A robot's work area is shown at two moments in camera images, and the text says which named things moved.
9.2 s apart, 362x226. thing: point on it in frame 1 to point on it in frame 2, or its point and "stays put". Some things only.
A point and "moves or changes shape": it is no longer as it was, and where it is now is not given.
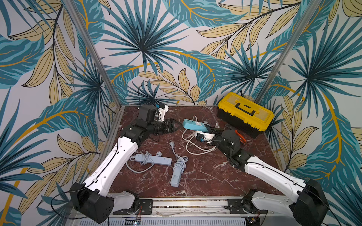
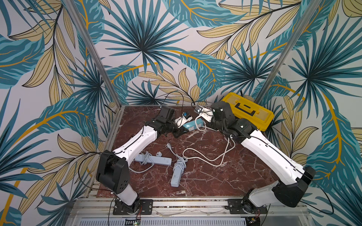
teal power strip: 194,125 moves or changes shape
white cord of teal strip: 188,141 to 208,160
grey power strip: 156,159 stays put
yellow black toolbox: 246,115 stays put
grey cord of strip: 146,158 stays put
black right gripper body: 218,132 to 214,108
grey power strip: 176,175 stays put
